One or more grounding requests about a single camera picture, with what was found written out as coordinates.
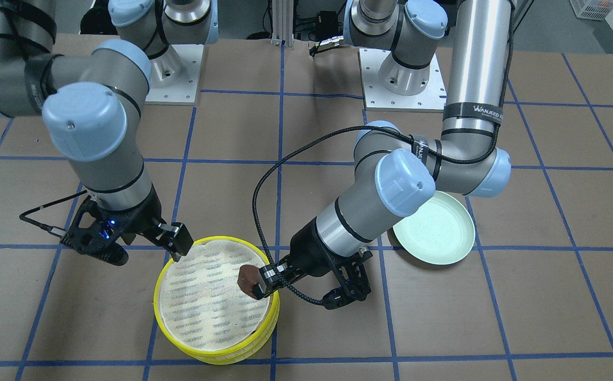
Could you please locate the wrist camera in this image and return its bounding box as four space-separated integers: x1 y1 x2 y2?
60 197 129 266
322 247 373 310

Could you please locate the aluminium frame post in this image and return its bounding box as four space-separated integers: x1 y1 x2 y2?
271 0 294 50

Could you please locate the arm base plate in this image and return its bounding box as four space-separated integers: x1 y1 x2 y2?
359 48 447 113
145 45 205 105

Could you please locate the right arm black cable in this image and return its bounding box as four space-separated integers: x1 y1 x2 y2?
19 189 93 236

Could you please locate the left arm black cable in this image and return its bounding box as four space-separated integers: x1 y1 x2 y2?
252 0 516 306

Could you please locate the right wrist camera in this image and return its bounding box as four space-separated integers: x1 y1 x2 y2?
60 197 129 266

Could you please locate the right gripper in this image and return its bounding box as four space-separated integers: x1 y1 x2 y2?
87 186 194 262

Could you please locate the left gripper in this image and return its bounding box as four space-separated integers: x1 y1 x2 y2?
253 220 336 300

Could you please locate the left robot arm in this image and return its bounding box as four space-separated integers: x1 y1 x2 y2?
237 1 518 310

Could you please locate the brown steamed bun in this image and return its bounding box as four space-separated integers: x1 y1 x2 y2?
237 264 263 301

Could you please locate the light green plate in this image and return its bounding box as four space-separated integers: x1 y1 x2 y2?
393 191 475 265

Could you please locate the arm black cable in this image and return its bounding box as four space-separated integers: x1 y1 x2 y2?
252 0 516 306
19 189 93 236

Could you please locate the yellow bamboo steamer tray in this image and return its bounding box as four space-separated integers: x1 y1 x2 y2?
154 295 281 366

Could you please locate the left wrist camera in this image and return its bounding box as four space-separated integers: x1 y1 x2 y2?
322 247 373 310

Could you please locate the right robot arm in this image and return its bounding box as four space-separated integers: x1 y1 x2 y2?
0 1 219 266

